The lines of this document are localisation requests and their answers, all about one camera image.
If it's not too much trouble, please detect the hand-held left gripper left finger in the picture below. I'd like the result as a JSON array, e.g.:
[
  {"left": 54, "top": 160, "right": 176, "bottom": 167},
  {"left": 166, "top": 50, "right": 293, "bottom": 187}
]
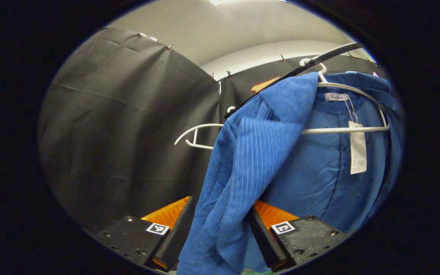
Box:
[{"left": 94, "top": 196, "right": 196, "bottom": 272}]

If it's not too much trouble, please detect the blue corduroy jacket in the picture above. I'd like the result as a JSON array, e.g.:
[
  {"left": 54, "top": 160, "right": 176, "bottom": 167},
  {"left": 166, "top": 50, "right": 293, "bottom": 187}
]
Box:
[{"left": 176, "top": 71, "right": 404, "bottom": 275}]

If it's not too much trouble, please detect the white clothes hanger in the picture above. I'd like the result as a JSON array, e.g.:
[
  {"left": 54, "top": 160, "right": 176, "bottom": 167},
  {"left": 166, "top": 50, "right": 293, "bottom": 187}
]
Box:
[
  {"left": 299, "top": 57, "right": 391, "bottom": 135},
  {"left": 174, "top": 106, "right": 236, "bottom": 150}
]

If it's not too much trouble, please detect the black clothes rack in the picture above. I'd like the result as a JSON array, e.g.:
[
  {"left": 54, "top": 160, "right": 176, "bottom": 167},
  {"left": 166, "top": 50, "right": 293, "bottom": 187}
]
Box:
[{"left": 223, "top": 42, "right": 364, "bottom": 119}]

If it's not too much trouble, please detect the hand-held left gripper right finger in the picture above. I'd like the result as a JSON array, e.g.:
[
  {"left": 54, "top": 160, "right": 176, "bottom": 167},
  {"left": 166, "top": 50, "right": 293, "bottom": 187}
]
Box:
[{"left": 248, "top": 201, "right": 348, "bottom": 273}]

